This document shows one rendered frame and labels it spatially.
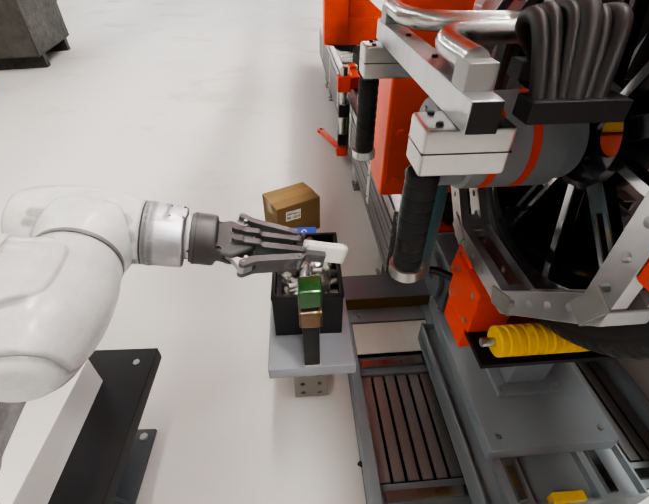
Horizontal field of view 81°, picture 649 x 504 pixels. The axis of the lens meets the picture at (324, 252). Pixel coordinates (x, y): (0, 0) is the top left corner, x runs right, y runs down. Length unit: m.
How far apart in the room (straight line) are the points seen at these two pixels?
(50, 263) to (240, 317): 1.07
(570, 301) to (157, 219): 0.54
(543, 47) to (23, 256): 0.50
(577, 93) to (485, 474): 0.85
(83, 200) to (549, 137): 0.60
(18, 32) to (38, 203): 4.75
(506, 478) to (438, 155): 0.81
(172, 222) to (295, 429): 0.81
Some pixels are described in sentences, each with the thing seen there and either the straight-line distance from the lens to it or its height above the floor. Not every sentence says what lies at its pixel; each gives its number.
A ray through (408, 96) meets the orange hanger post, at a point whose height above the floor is 0.79.
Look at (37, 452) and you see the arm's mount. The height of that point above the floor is 0.39.
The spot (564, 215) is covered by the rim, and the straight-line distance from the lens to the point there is 0.76.
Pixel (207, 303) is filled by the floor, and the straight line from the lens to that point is 1.54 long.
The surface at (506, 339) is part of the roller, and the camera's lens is 0.76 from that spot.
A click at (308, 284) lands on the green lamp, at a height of 0.66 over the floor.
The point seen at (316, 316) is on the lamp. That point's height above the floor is 0.60.
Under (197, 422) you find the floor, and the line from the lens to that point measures 1.26.
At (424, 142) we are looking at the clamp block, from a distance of 0.38.
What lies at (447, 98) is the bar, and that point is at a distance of 0.42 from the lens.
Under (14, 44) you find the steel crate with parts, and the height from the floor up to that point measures 0.25.
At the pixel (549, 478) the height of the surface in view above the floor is 0.15.
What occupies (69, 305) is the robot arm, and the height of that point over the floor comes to 0.82.
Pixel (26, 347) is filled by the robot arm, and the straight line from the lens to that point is 0.41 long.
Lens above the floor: 1.09
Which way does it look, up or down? 40 degrees down
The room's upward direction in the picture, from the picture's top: straight up
